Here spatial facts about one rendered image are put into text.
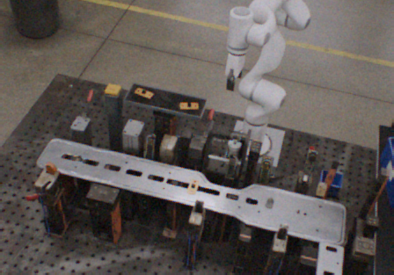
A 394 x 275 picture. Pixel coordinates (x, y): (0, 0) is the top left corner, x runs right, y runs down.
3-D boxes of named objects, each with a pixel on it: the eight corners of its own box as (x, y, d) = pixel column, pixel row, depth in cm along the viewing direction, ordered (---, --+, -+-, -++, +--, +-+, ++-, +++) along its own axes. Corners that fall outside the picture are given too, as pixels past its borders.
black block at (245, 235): (226, 278, 232) (234, 242, 211) (231, 258, 239) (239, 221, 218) (244, 283, 231) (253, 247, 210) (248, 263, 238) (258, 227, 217)
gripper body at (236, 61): (232, 38, 202) (230, 61, 210) (223, 52, 195) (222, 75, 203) (251, 43, 200) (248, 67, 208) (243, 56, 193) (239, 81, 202)
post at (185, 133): (176, 191, 264) (179, 135, 234) (178, 184, 267) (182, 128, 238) (186, 193, 263) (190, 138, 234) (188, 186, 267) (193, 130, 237)
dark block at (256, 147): (237, 207, 259) (249, 149, 228) (240, 197, 264) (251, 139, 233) (247, 210, 259) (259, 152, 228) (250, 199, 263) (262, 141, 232)
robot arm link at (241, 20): (255, 41, 197) (234, 33, 200) (259, 10, 187) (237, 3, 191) (244, 52, 192) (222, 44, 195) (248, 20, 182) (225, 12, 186)
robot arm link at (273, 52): (261, 111, 247) (232, 97, 253) (272, 102, 256) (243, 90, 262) (292, 9, 219) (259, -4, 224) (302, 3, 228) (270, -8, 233)
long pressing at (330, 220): (30, 170, 229) (30, 169, 228) (53, 136, 244) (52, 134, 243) (343, 249, 213) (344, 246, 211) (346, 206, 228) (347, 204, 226)
